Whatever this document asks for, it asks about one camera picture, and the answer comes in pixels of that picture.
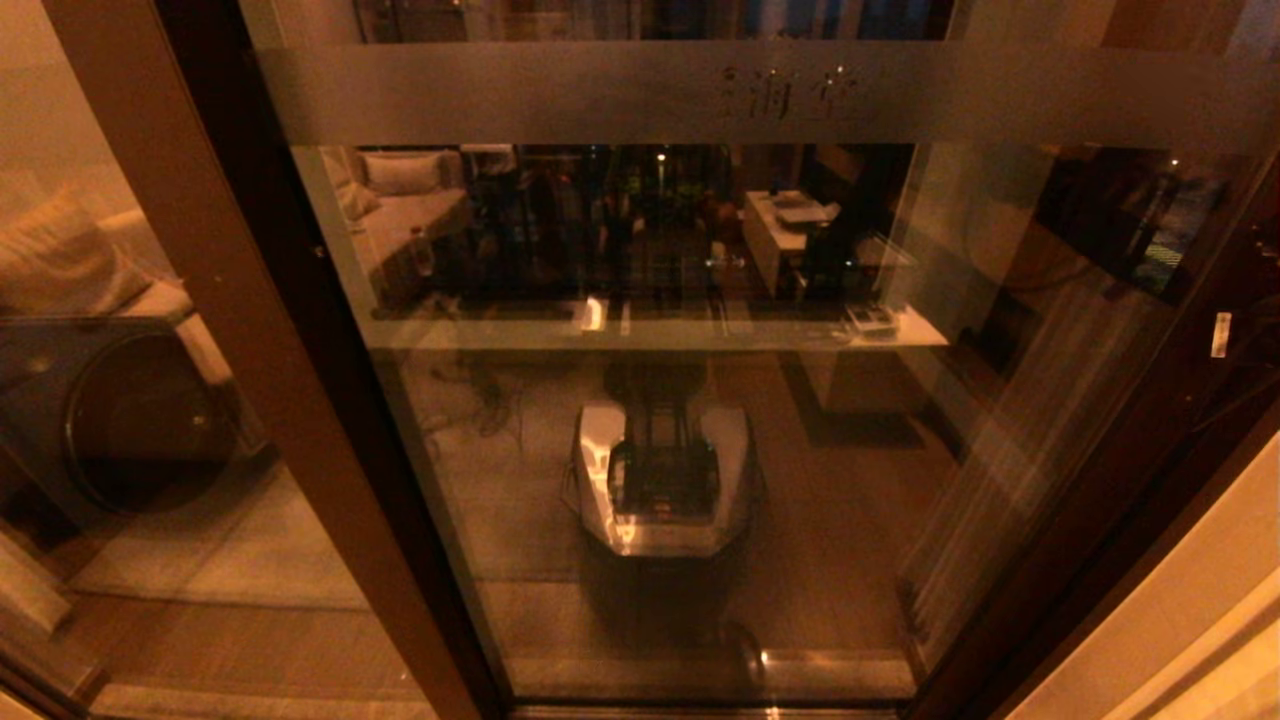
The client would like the front-load washing machine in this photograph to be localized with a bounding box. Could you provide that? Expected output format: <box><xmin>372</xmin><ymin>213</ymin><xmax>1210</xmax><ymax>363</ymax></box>
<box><xmin>0</xmin><ymin>315</ymin><xmax>261</xmax><ymax>521</ymax></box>

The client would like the dark brown door jamb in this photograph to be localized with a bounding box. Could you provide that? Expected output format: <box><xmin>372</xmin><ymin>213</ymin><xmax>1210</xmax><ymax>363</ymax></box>
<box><xmin>990</xmin><ymin>400</ymin><xmax>1280</xmax><ymax>720</ymax></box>

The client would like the fixed glass door brown frame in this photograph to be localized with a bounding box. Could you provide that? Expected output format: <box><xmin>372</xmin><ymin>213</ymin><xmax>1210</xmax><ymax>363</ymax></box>
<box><xmin>0</xmin><ymin>0</ymin><xmax>491</xmax><ymax>720</ymax></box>

